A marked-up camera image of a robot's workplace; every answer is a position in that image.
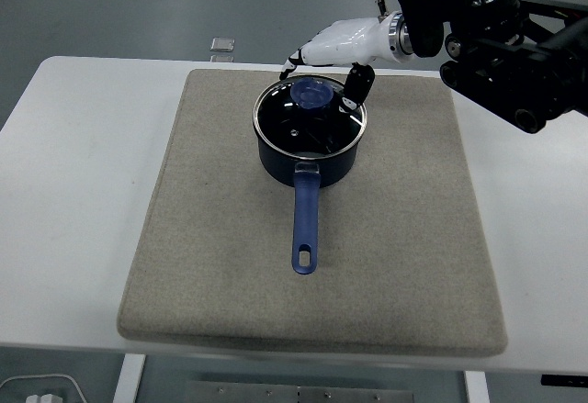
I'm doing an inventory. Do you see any dark pot with blue handle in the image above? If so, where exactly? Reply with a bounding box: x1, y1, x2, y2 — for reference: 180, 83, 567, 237
253, 116, 368, 276

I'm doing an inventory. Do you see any white cable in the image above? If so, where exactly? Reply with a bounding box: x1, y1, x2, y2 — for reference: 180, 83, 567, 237
0, 374, 88, 403

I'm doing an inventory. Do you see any white table leg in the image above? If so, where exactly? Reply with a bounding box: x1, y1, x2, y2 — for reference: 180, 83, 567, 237
112, 354, 147, 403
463, 370, 491, 403

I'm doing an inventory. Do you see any beige fabric mat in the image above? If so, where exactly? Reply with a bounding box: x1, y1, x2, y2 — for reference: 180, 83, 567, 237
114, 68, 509, 361

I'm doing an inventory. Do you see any black table control panel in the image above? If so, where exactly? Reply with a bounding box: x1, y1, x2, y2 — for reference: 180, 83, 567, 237
540, 374, 588, 386

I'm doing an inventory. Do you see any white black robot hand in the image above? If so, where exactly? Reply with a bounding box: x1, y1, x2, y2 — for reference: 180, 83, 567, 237
277, 12, 400, 115

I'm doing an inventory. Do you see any glass pot lid blue knob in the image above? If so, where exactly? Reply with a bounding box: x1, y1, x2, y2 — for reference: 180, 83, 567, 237
251, 75, 370, 157

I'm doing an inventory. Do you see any grey metal plate with screws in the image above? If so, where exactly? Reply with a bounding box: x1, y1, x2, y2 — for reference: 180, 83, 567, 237
183, 379, 414, 403

